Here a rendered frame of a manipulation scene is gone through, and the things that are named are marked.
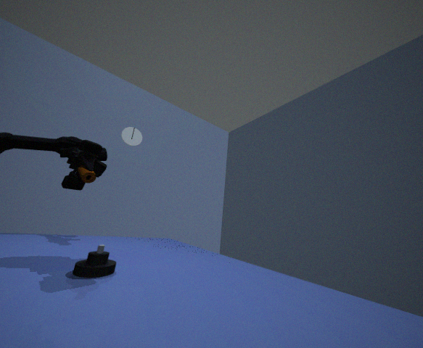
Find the orange tapered knob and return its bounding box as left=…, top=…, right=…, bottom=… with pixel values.
left=78, top=165, right=96, bottom=183

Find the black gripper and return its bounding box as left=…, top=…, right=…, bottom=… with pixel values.
left=62, top=140, right=102, bottom=191

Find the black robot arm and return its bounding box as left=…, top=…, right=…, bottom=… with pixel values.
left=0, top=132, right=107, bottom=177

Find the black round pedestal with silver shaft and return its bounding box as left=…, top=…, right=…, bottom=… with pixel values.
left=73, top=245, right=116, bottom=278

